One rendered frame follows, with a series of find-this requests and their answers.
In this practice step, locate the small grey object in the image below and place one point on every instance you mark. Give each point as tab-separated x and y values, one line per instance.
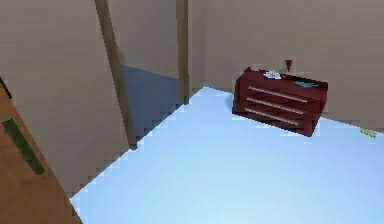
255	68

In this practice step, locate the white crumpled object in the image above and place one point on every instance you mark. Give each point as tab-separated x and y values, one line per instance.
272	74

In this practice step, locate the dark red chest of drawers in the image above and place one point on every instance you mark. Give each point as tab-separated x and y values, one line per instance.
283	100

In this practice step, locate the red goblet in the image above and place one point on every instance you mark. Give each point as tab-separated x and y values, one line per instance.
288	64

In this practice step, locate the teal flat object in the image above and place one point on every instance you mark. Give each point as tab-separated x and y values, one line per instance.
305	83

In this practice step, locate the small yellow object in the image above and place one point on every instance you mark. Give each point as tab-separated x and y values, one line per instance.
368	132

